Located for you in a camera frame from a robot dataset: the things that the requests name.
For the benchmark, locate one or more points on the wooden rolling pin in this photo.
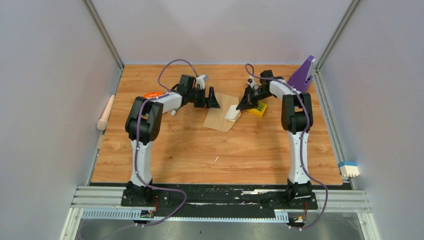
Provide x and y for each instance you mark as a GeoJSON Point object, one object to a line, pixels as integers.
{"type": "Point", "coordinates": [102, 123]}

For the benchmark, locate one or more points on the slotted cable duct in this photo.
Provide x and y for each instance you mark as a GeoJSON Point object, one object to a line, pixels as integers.
{"type": "Point", "coordinates": [136, 215]}

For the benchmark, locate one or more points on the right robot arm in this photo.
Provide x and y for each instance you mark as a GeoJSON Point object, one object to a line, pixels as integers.
{"type": "Point", "coordinates": [296, 120]}

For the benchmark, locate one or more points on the white green glue stick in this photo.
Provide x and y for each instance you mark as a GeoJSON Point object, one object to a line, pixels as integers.
{"type": "Point", "coordinates": [173, 112]}

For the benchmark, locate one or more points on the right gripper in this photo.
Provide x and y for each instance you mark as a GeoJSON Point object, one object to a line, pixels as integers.
{"type": "Point", "coordinates": [248, 101]}

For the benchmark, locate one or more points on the purple plastic stand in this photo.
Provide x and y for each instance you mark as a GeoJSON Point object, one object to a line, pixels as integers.
{"type": "Point", "coordinates": [301, 79]}

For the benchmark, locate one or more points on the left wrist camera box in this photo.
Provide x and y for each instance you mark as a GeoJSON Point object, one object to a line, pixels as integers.
{"type": "Point", "coordinates": [201, 81]}

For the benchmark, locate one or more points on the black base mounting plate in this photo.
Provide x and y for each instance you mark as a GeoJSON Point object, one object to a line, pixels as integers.
{"type": "Point", "coordinates": [219, 200]}

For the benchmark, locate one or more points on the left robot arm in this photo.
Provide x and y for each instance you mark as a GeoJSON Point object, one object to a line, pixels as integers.
{"type": "Point", "coordinates": [144, 122]}

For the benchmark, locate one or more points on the orange toy track loop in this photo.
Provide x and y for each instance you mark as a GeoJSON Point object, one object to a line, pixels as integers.
{"type": "Point", "coordinates": [153, 94]}

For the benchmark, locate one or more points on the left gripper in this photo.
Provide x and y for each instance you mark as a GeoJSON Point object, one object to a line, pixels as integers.
{"type": "Point", "coordinates": [211, 102]}

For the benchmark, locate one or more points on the yellow toy window brick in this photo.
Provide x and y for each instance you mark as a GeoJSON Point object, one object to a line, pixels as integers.
{"type": "Point", "coordinates": [259, 110]}

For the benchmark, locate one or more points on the brown paper envelope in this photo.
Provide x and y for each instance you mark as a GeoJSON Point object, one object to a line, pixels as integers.
{"type": "Point", "coordinates": [215, 118]}

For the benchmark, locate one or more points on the white blue toy brick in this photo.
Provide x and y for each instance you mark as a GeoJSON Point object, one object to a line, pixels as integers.
{"type": "Point", "coordinates": [348, 169]}

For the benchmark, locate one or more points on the letter paper sheet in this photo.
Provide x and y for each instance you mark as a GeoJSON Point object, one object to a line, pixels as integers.
{"type": "Point", "coordinates": [232, 113]}

